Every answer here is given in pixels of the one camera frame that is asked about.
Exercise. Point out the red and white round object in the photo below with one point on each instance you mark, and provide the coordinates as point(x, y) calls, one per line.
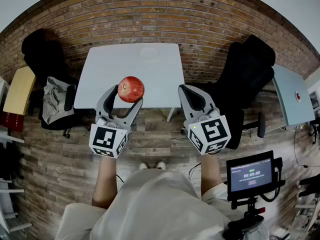
point(298, 96)

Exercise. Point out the person's white clothing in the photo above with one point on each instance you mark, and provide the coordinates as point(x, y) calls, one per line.
point(155, 204)

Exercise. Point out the dark red box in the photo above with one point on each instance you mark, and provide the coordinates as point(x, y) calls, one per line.
point(11, 121)

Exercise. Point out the white shelf rack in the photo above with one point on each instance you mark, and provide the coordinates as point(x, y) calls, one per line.
point(10, 137)

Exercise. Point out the white plate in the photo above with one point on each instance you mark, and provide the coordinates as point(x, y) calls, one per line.
point(149, 54)

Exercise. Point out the person's left forearm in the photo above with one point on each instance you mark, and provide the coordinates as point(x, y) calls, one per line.
point(106, 181)

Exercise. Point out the light blue desk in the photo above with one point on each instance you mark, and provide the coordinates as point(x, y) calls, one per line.
point(292, 101)

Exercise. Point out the black office chair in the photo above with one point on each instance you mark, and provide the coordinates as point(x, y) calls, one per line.
point(42, 54)
point(247, 69)

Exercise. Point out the yellow wooden board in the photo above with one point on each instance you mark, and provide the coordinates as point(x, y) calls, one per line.
point(18, 91)

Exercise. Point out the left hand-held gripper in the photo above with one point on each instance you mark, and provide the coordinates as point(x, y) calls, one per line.
point(107, 139)

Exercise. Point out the white table leg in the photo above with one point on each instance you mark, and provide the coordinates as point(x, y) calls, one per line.
point(170, 114)

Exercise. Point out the white shoe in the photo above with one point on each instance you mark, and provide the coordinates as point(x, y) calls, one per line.
point(143, 166)
point(160, 165)

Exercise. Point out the black monitor stand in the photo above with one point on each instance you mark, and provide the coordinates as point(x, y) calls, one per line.
point(250, 219)

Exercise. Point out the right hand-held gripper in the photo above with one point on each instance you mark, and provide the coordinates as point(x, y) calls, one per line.
point(210, 134)

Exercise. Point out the black monitor screen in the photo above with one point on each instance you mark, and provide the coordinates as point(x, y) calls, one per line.
point(251, 176)

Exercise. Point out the grey crumpled cloth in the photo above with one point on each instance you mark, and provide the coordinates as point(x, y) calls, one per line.
point(53, 99)

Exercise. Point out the red apple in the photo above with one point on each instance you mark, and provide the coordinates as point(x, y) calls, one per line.
point(131, 89)

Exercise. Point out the person's right forearm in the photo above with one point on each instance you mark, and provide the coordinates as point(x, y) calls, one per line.
point(211, 174)

